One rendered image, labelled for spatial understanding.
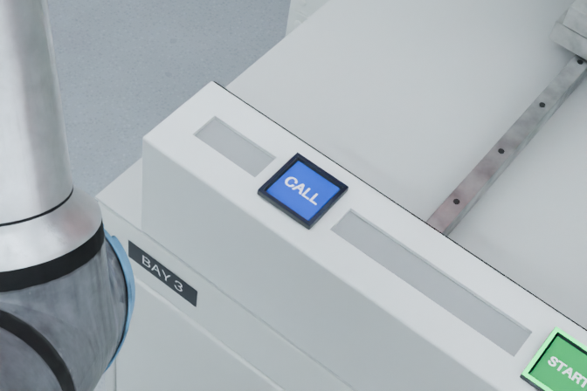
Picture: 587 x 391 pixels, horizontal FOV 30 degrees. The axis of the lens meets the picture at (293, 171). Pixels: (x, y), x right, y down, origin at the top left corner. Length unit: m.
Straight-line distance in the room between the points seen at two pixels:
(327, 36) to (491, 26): 0.20
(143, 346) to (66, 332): 0.59
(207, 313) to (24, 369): 0.48
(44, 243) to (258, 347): 0.45
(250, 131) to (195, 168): 0.07
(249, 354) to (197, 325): 0.07
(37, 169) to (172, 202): 0.36
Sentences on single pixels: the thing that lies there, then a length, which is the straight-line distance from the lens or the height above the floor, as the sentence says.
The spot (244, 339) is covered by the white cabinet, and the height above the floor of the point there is 0.77.
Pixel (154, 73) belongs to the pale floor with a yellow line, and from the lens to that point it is 2.32.
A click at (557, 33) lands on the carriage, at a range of 1.27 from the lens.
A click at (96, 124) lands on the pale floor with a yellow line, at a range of 2.23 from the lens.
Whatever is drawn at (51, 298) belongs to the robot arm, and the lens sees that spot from 0.66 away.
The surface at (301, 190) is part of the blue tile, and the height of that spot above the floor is 0.96.
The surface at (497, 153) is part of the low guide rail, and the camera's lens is 1.15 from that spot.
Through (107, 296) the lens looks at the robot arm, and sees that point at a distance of 0.70.
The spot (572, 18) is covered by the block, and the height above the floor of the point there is 0.89.
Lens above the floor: 1.69
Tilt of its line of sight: 51 degrees down
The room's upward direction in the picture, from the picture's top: 11 degrees clockwise
